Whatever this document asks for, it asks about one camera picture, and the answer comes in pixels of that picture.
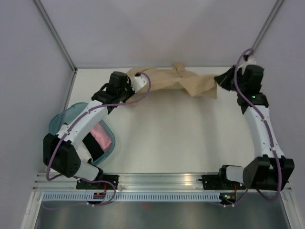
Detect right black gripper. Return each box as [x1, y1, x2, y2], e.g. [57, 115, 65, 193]
[215, 64, 247, 94]

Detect beige t shirt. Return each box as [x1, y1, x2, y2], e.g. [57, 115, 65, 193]
[127, 62, 217, 99]

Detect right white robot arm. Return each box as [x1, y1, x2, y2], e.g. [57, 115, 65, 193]
[214, 64, 295, 191]

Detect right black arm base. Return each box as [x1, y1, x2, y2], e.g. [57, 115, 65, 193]
[199, 175, 246, 191]

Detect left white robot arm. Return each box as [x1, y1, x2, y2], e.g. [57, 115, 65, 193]
[43, 72, 147, 189]

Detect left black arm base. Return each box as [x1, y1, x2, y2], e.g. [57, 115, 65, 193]
[76, 174, 119, 190]

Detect pink rolled t shirt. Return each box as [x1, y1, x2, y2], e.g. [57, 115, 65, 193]
[90, 123, 112, 151]

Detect teal plastic basket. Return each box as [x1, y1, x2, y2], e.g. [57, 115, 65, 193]
[49, 103, 116, 165]

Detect black rolled t shirt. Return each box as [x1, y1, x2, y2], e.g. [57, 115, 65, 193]
[82, 133, 104, 161]

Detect white rolled t shirt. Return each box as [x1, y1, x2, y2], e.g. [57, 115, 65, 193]
[76, 142, 92, 163]

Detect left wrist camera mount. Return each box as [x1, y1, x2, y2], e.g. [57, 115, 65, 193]
[131, 73, 148, 93]

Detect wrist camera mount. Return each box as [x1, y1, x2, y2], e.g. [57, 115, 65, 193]
[237, 55, 257, 73]
[131, 73, 148, 93]

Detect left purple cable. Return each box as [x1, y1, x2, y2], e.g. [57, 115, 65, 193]
[45, 73, 152, 208]

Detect purple cable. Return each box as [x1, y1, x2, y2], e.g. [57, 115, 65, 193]
[45, 73, 152, 208]
[221, 48, 283, 208]

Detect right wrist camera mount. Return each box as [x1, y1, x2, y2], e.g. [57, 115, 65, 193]
[237, 55, 257, 73]

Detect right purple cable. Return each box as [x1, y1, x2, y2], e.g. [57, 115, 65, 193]
[221, 48, 283, 208]

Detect aluminium front rail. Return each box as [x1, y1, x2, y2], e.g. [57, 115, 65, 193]
[33, 173, 217, 191]

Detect white slotted cable duct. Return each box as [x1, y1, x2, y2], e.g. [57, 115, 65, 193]
[43, 192, 221, 202]

